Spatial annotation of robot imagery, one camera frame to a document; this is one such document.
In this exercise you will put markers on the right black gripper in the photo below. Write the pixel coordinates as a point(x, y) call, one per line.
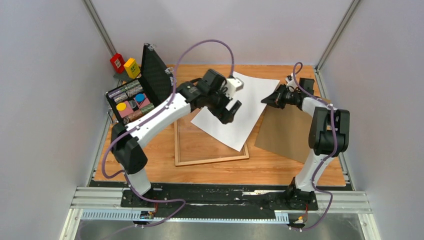
point(275, 99)

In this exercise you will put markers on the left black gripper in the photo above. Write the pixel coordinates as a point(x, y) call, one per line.
point(226, 116)

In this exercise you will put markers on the photo print white border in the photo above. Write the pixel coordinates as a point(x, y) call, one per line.
point(235, 134)

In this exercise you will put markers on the wooden picture frame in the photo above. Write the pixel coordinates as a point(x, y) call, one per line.
point(193, 146)

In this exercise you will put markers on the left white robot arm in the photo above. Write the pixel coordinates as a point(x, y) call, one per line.
point(213, 91)

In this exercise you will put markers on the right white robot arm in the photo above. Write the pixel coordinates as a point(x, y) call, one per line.
point(328, 134)

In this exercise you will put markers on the brown cardboard backing sheet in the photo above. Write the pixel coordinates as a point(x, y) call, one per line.
point(285, 132)

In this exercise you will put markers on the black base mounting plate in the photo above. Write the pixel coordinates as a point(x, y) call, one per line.
point(224, 201)

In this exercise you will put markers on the blue round disc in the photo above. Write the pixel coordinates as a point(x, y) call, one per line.
point(139, 98)

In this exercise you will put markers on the black open toy case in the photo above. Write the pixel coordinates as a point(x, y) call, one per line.
point(155, 82)

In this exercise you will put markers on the yellow round disc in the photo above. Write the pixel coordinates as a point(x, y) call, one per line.
point(121, 106)

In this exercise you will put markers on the yellow toy house block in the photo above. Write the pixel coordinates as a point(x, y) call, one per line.
point(132, 68)

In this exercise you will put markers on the red toy house block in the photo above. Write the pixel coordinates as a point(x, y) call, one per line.
point(117, 62)

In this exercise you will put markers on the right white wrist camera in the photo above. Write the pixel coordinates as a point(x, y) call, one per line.
point(290, 83)

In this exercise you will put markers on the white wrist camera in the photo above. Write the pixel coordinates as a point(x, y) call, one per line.
point(290, 83)
point(233, 85)

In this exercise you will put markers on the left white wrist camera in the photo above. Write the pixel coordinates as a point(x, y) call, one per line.
point(233, 85)

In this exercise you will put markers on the aluminium rail frame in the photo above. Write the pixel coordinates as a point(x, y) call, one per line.
point(343, 213)

